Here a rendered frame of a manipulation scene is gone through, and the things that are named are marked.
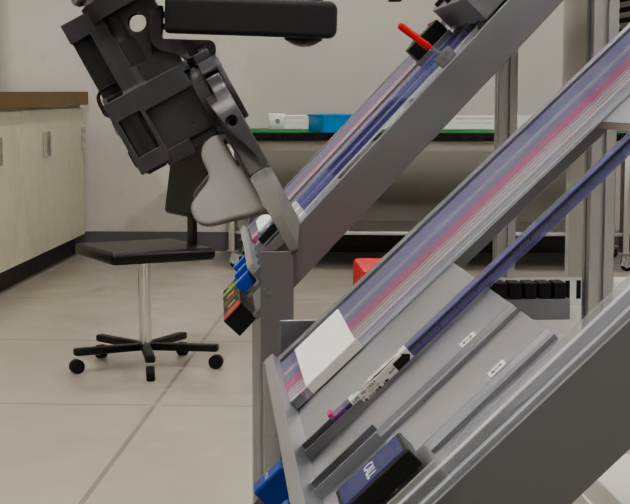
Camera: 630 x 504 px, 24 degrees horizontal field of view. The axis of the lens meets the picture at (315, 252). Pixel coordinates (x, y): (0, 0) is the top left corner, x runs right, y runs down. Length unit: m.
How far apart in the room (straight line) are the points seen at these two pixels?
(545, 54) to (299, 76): 1.52
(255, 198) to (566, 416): 0.25
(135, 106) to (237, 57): 8.19
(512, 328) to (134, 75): 0.30
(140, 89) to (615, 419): 0.37
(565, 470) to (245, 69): 8.36
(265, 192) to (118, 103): 0.11
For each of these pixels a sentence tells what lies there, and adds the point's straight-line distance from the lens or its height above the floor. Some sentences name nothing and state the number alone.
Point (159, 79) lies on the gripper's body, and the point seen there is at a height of 1.01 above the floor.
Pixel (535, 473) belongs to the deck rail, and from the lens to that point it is 0.83.
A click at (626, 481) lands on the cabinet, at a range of 1.48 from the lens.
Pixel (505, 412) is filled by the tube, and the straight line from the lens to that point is 0.62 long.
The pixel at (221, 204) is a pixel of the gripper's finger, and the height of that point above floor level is 0.93.
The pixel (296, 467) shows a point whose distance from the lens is 1.05.
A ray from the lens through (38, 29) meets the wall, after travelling 9.36.
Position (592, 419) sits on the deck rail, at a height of 0.82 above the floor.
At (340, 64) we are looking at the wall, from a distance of 9.10.
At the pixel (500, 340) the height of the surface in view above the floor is 0.83.
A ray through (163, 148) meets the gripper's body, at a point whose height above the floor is 0.96.
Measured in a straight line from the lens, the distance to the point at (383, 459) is 0.80.
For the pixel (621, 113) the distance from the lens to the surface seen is 1.28.
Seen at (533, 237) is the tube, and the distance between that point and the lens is 1.13.
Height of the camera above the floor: 1.00
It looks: 6 degrees down
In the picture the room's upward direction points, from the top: straight up
